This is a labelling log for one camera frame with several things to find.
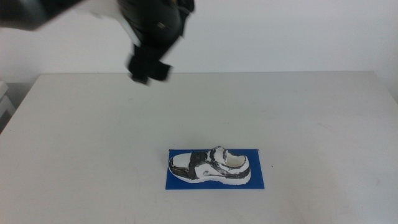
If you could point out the white and black toy shoe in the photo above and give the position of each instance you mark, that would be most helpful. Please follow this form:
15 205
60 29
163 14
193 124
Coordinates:
214 174

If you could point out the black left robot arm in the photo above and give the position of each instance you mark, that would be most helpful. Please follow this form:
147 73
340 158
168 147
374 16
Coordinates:
152 21

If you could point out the blue rectangular mat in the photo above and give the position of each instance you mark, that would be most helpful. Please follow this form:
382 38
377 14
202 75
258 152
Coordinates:
255 177

